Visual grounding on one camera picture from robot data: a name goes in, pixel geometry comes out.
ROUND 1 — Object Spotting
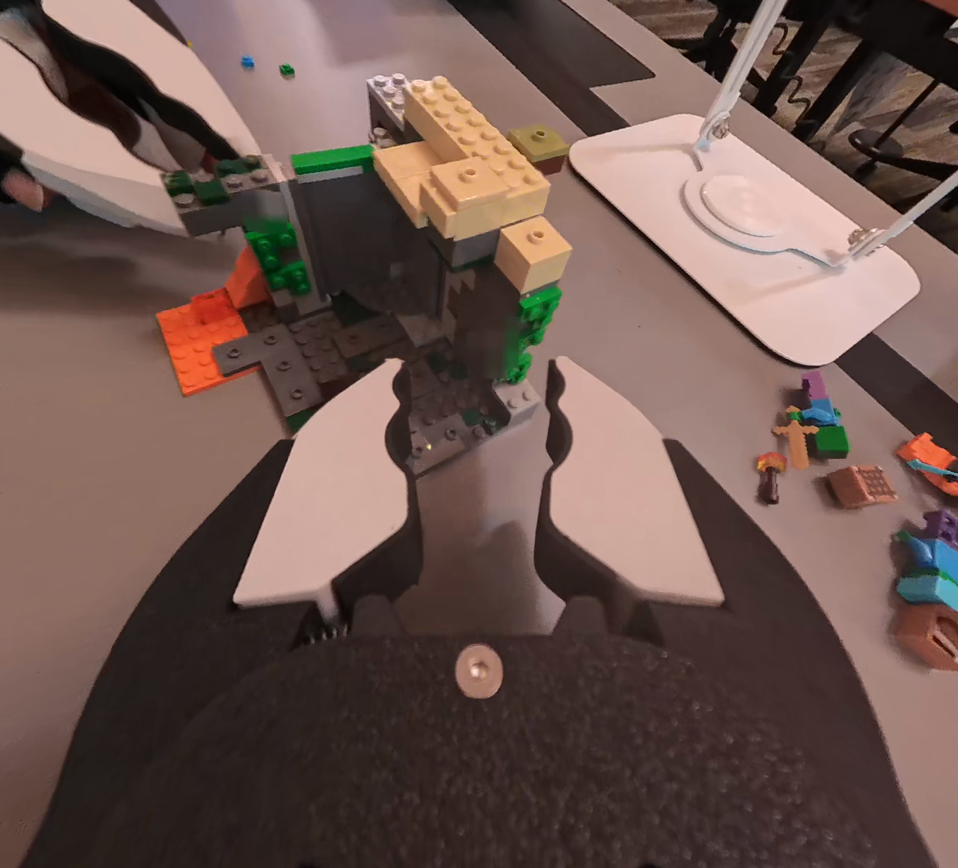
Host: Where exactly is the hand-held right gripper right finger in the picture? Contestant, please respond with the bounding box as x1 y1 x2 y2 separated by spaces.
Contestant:
535 357 725 622

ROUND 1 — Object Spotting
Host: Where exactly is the brown lego animal piece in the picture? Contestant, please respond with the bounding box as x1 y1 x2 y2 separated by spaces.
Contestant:
891 599 958 670

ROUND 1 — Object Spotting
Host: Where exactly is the brown lego block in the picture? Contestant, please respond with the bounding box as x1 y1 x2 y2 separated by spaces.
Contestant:
825 464 899 510

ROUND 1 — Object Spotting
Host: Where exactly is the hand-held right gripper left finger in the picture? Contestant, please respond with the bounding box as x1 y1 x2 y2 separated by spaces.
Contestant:
234 359 424 622

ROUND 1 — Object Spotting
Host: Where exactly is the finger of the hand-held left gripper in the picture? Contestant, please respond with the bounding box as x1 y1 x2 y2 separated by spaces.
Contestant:
37 0 264 166
0 41 197 237

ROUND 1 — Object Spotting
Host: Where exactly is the lego torch piece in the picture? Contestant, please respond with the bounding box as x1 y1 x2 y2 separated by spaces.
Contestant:
756 452 787 506

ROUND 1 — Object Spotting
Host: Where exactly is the purple blue lego figure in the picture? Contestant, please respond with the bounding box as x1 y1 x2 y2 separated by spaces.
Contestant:
891 509 958 611

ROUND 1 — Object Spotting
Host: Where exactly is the orange teal lego vehicle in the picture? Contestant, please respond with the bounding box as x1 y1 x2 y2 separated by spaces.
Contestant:
896 433 958 496

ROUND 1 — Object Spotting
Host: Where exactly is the grey tan lego building model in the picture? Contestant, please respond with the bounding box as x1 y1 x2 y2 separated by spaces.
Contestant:
156 73 573 476

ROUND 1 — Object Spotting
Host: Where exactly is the green purple lego figure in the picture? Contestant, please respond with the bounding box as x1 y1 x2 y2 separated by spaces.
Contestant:
771 370 852 471

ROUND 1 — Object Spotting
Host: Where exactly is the grey desk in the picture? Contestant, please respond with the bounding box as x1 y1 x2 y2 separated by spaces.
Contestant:
0 0 958 862

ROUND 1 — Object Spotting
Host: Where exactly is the white book stand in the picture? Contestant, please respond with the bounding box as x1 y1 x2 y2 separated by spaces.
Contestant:
569 0 958 368

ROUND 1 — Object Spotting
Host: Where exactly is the person's left hand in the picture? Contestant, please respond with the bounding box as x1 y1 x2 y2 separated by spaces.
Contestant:
0 138 57 213

